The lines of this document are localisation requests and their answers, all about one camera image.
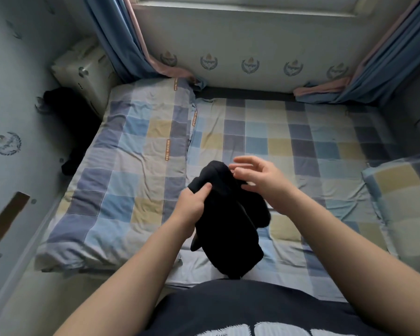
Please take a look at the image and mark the person's left hand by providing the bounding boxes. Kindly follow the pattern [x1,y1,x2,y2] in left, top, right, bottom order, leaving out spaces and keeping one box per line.
[169,182,214,232]

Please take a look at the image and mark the person's right hand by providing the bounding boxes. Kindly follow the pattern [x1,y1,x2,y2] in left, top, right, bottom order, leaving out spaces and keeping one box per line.
[229,156,295,213]

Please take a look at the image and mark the black sweatpants with drawstring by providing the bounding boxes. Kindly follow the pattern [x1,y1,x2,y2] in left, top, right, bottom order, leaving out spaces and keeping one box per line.
[188,161,273,280]

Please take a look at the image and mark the person's right forearm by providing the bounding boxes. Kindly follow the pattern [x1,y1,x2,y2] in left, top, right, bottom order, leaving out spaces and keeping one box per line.
[273,189,420,336]

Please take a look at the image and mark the person's left forearm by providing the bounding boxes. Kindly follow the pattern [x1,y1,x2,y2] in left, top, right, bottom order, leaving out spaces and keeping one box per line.
[55,217,198,336]

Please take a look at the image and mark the bed with plaid sheet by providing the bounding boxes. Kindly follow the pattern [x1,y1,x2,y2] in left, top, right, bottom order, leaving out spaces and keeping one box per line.
[34,77,420,304]

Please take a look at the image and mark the person's dark shirt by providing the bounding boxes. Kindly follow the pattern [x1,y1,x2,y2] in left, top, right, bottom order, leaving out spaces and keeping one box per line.
[140,278,390,336]

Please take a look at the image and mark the plaid quilt with orange tags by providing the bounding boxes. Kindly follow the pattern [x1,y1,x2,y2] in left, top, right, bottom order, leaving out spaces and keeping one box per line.
[34,77,198,272]

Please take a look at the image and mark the plaid pillow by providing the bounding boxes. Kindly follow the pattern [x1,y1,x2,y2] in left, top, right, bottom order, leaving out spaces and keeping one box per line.
[360,154,420,280]

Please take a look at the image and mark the blue curtain with pink lining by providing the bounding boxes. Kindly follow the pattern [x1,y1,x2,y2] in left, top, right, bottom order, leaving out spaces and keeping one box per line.
[293,0,420,106]
[80,0,208,92]

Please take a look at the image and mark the white framed window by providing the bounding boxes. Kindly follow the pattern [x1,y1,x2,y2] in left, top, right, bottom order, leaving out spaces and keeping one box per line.
[129,0,383,17]

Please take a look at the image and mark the brown cardboard piece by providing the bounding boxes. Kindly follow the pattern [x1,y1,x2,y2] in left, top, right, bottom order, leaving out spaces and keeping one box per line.
[0,191,31,242]

